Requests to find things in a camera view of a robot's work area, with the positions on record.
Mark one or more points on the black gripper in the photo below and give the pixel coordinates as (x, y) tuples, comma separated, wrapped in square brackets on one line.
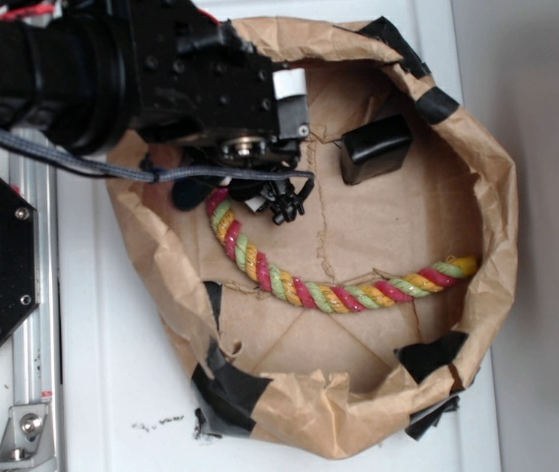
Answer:
[(201, 85)]

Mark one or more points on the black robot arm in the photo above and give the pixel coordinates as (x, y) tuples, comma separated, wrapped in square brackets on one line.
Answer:
[(67, 93)]

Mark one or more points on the black rectangular block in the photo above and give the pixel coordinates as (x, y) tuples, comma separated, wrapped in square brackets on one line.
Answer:
[(377, 148)]

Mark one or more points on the brown paper bag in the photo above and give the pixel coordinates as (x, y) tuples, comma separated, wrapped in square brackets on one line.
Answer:
[(330, 333)]

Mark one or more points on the aluminium extrusion rail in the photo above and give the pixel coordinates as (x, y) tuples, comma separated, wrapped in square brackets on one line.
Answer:
[(36, 343)]

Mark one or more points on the metal corner bracket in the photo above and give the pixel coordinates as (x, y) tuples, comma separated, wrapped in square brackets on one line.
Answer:
[(27, 443)]

